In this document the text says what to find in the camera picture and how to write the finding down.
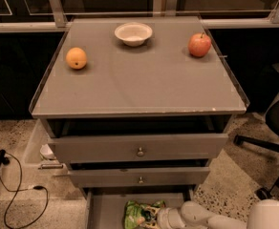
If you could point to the grey top drawer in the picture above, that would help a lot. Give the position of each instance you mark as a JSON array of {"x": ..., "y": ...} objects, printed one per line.
[{"x": 120, "y": 148}]

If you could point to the clear plastic storage bin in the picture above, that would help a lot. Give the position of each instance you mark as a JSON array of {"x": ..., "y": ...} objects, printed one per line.
[{"x": 34, "y": 160}]

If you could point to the grey drawer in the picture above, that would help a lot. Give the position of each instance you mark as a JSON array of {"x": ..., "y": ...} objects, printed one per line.
[
  {"x": 120, "y": 148},
  {"x": 105, "y": 206},
  {"x": 139, "y": 177}
]

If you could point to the metal window bracket left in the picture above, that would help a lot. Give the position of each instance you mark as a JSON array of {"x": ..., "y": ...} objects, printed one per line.
[{"x": 58, "y": 13}]

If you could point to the grey drawer cabinet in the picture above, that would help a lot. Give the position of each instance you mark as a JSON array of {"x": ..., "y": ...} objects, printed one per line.
[{"x": 154, "y": 89}]

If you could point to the grey middle drawer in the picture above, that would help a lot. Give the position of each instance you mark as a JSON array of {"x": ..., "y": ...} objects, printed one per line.
[{"x": 139, "y": 177}]

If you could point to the orange fruit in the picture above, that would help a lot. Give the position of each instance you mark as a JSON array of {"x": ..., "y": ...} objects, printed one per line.
[{"x": 76, "y": 58}]

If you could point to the green rice chip bag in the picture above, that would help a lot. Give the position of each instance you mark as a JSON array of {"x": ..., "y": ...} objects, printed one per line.
[{"x": 133, "y": 214}]

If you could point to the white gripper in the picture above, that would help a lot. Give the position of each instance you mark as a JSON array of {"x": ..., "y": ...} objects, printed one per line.
[{"x": 165, "y": 218}]

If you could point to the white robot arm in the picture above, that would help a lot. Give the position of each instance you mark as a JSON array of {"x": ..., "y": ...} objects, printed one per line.
[{"x": 190, "y": 215}]

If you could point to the white paper bowl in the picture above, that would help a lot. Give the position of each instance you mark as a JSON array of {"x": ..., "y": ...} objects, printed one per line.
[{"x": 133, "y": 34}]

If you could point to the grey bottom drawer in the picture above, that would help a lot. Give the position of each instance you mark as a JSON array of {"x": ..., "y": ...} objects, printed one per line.
[{"x": 105, "y": 206}]

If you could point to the red apple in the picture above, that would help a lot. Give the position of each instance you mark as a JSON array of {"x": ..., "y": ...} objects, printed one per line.
[{"x": 199, "y": 44}]

